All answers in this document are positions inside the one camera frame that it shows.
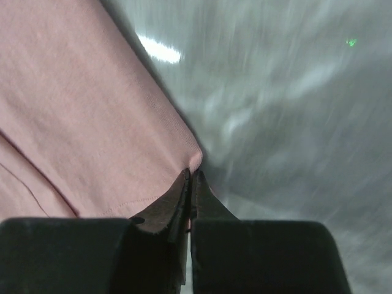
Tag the pink printed t-shirt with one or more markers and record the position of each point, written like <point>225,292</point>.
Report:
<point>85,129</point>

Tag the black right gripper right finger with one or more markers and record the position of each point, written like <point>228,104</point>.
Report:
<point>230,255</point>

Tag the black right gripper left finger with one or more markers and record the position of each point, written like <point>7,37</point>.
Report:
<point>142,254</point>

